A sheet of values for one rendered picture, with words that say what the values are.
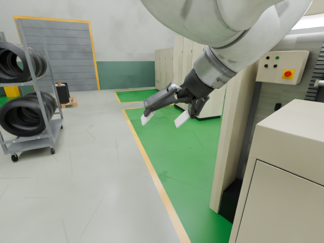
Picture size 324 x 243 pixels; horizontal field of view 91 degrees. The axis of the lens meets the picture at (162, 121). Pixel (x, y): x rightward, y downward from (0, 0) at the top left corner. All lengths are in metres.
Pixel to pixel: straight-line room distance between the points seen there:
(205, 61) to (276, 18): 0.13
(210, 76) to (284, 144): 0.34
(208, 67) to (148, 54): 8.93
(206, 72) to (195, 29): 0.15
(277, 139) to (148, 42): 8.94
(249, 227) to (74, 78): 8.77
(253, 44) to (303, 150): 0.37
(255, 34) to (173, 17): 0.15
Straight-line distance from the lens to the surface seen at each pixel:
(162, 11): 0.22
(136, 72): 9.13
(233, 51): 0.32
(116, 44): 9.00
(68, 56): 8.98
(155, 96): 0.41
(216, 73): 0.36
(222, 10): 0.21
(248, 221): 0.82
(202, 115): 4.17
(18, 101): 3.06
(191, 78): 0.39
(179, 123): 0.55
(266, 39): 0.34
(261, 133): 0.62
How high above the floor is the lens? 1.47
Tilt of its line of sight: 21 degrees down
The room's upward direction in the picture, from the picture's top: straight up
